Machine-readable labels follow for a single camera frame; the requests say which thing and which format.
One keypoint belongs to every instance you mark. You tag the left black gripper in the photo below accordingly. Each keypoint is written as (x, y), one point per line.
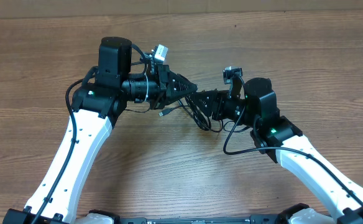
(165, 79)

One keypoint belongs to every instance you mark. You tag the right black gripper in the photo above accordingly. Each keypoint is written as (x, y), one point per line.
(214, 100)

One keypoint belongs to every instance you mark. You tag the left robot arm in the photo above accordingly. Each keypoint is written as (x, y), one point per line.
(124, 73)

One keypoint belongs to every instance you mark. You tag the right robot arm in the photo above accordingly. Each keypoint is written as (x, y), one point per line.
(254, 105)

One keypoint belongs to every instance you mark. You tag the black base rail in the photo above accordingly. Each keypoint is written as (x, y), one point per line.
(307, 215)

